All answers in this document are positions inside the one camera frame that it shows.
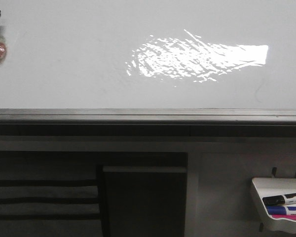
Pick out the white marker tray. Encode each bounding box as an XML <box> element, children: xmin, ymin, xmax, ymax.
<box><xmin>251</xmin><ymin>178</ymin><xmax>296</xmax><ymax>234</ymax></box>

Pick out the white whiteboard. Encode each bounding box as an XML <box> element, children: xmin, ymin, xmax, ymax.
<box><xmin>0</xmin><ymin>0</ymin><xmax>296</xmax><ymax>109</ymax></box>

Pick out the grey striped fabric organizer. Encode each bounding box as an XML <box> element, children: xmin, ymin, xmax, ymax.
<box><xmin>0</xmin><ymin>152</ymin><xmax>111</xmax><ymax>237</ymax></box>

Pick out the pink marker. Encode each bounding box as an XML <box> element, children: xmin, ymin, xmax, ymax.
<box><xmin>271</xmin><ymin>215</ymin><xmax>296</xmax><ymax>221</ymax></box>

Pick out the black capped marker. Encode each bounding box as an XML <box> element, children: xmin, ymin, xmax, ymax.
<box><xmin>262</xmin><ymin>193</ymin><xmax>296</xmax><ymax>206</ymax></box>

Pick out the dark panel with white top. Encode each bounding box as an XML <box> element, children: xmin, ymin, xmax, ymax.
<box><xmin>104</xmin><ymin>166</ymin><xmax>187</xmax><ymax>237</ymax></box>

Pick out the aluminium whiteboard ledge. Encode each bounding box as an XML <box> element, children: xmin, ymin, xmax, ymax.
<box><xmin>0</xmin><ymin>109</ymin><xmax>296</xmax><ymax>124</ymax></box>

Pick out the black tray hook left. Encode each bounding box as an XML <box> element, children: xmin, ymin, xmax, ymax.
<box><xmin>271</xmin><ymin>167</ymin><xmax>277</xmax><ymax>178</ymax></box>

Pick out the blue capped marker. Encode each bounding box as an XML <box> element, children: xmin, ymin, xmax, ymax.
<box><xmin>266</xmin><ymin>206</ymin><xmax>296</xmax><ymax>215</ymax></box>

